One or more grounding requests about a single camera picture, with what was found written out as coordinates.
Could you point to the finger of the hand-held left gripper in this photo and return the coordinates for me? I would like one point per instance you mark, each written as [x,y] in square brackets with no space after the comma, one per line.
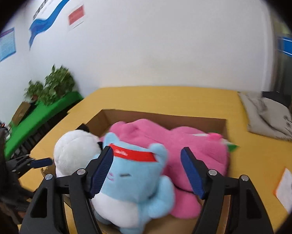
[42,162]

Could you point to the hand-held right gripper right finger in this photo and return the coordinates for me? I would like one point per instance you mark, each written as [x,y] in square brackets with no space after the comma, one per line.
[192,173]

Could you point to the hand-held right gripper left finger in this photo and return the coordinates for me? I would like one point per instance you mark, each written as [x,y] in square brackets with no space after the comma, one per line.
[102,173]

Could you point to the white plush toy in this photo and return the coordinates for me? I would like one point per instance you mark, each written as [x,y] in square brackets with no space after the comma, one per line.
[72,148]

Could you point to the light blue cat plush toy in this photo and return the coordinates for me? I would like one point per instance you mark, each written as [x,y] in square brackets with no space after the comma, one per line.
[136,178]

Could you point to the brown cardboard box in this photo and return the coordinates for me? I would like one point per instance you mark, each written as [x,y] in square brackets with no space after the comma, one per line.
[160,119]

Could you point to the hot pink plush toy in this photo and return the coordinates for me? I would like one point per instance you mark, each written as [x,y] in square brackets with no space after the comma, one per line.
[165,136]

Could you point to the small cardboard box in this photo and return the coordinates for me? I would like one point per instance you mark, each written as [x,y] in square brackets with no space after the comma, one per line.
[21,112]

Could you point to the small green potted plant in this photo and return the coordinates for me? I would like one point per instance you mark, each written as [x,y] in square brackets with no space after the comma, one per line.
[34,90]

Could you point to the large green potted plant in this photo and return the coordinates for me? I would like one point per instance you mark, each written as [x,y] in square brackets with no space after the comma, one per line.
[59,80]

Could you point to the grey folded cloth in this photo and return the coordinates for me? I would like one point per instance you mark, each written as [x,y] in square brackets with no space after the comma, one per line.
[268,117]

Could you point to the white paper with orange edge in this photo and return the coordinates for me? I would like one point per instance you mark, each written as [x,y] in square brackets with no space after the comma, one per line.
[285,190]

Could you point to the black bag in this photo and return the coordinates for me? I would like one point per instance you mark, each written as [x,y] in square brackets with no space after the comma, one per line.
[277,97]

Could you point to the glass door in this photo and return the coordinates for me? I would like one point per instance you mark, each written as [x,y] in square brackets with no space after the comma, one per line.
[290,90]

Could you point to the blue door sign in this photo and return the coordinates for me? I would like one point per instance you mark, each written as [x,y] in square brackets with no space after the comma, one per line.
[291,48]

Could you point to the blue wall poster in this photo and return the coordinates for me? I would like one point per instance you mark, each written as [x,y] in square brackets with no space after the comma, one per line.
[7,44]

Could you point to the red wall poster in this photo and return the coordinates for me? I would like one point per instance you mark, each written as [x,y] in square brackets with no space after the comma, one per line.
[76,15]

